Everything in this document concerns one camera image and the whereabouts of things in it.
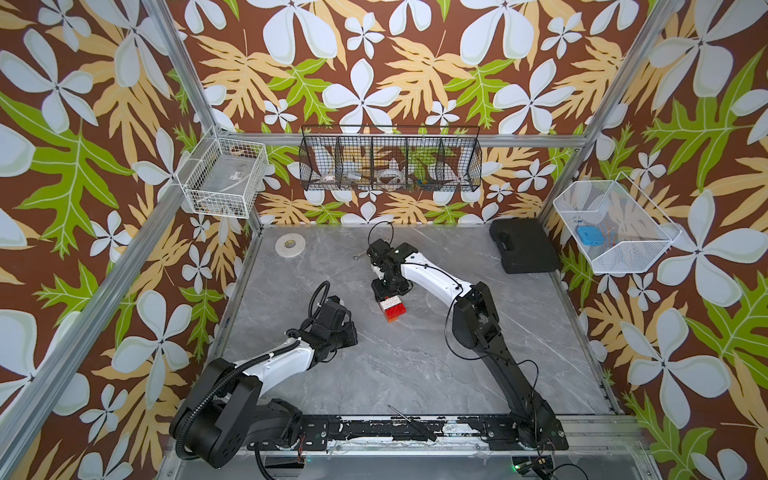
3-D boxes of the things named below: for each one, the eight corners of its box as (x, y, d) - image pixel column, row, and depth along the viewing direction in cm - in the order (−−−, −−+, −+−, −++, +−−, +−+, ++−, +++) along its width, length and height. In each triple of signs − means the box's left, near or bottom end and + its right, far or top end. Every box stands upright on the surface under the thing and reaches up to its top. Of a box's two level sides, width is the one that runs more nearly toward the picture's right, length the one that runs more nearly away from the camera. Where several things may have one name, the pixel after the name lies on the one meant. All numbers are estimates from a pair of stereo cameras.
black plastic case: (504, 274, 108) (508, 266, 104) (488, 224, 124) (491, 216, 120) (561, 274, 108) (567, 266, 104) (538, 224, 124) (542, 216, 120)
